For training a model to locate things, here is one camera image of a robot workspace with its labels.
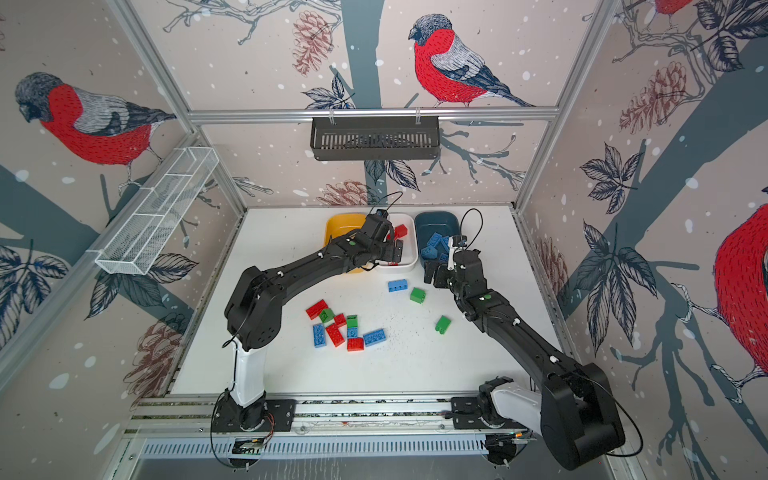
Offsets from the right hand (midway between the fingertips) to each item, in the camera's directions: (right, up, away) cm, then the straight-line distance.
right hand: (437, 265), depth 85 cm
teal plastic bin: (+1, +13, +29) cm, 32 cm away
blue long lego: (+2, +7, +22) cm, 24 cm away
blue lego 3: (-35, -21, +2) cm, 41 cm away
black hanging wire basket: (-19, +44, +21) cm, 52 cm away
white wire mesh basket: (-75, +13, -9) cm, 77 cm away
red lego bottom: (-24, -23, -1) cm, 33 cm away
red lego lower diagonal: (-30, -20, +1) cm, 36 cm away
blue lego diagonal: (+5, +1, +18) cm, 19 cm away
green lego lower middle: (-25, -17, +3) cm, 31 cm away
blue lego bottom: (-18, -21, +1) cm, 28 cm away
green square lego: (-5, -11, +9) cm, 15 cm away
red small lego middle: (-29, -17, +4) cm, 34 cm away
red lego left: (-37, -14, +5) cm, 40 cm away
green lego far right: (+2, -18, +2) cm, 18 cm away
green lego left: (-33, -16, +4) cm, 37 cm away
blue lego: (+6, +6, +22) cm, 23 cm away
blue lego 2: (-11, -8, +11) cm, 17 cm away
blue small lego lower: (-25, -20, +2) cm, 32 cm away
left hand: (-14, +6, +6) cm, 16 cm away
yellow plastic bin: (-34, +12, +30) cm, 47 cm away
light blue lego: (0, +3, +18) cm, 19 cm away
